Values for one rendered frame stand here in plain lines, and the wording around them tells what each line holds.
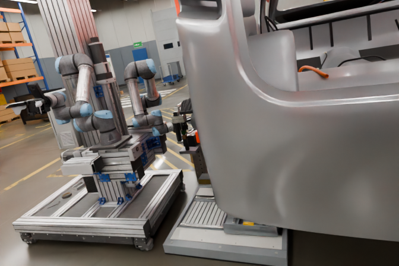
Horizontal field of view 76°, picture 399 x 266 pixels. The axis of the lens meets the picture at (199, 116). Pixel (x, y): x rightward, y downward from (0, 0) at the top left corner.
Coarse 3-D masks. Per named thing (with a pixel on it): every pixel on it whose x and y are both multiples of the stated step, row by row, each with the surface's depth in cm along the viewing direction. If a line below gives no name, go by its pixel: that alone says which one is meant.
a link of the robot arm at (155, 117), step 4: (152, 112) 188; (156, 112) 187; (160, 112) 190; (148, 116) 188; (152, 116) 188; (156, 116) 188; (160, 116) 189; (148, 120) 187; (152, 120) 187; (156, 120) 188; (160, 120) 189; (148, 124) 189; (156, 124) 189; (160, 124) 190
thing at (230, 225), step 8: (224, 224) 175; (232, 224) 173; (240, 224) 171; (248, 224) 169; (256, 224) 172; (264, 224) 166; (224, 232) 177; (232, 232) 175; (240, 232) 173; (248, 232) 171; (256, 232) 169; (264, 232) 167; (272, 232) 165
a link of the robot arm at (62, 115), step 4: (52, 108) 150; (56, 108) 149; (60, 108) 150; (64, 108) 151; (68, 108) 151; (56, 112) 150; (60, 112) 150; (64, 112) 150; (68, 112) 150; (56, 116) 150; (60, 116) 150; (64, 116) 150; (68, 116) 150; (56, 120) 151; (60, 120) 151; (64, 120) 152; (68, 120) 154; (60, 124) 152
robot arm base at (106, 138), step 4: (100, 132) 180; (104, 132) 178; (108, 132) 179; (112, 132) 180; (116, 132) 183; (100, 136) 181; (104, 136) 178; (108, 136) 179; (112, 136) 180; (116, 136) 182; (120, 136) 185; (100, 140) 183; (104, 140) 178; (108, 140) 178; (112, 140) 179; (116, 140) 181; (120, 140) 184; (100, 144) 182; (104, 144) 179; (108, 144) 179
